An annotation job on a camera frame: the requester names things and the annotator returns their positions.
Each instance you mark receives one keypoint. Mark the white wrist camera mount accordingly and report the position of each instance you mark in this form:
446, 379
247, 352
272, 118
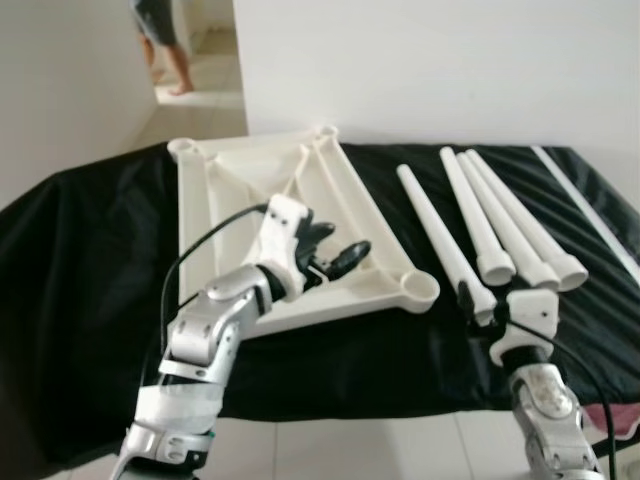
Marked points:
278, 240
525, 315

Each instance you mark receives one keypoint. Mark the white plastic table top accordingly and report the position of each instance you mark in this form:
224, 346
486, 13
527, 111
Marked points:
225, 180

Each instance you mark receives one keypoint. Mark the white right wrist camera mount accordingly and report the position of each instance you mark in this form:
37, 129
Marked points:
525, 315

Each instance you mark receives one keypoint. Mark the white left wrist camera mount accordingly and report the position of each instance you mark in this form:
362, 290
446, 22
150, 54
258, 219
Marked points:
278, 240

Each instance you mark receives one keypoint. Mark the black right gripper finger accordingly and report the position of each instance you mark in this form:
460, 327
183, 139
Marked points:
466, 298

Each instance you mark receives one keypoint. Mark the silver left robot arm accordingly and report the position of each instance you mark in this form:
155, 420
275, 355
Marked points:
195, 340

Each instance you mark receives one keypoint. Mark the white tape strip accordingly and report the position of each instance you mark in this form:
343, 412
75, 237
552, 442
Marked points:
590, 212

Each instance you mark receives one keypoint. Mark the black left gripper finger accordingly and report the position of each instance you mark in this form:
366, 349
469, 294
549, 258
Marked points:
320, 234
352, 257

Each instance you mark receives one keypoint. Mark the pink rounded object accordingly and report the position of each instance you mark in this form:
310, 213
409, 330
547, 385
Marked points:
615, 415

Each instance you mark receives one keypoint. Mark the black tablecloth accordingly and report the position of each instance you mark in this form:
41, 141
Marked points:
90, 300

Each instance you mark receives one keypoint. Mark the person in grey shorts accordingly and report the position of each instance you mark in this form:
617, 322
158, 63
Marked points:
165, 40

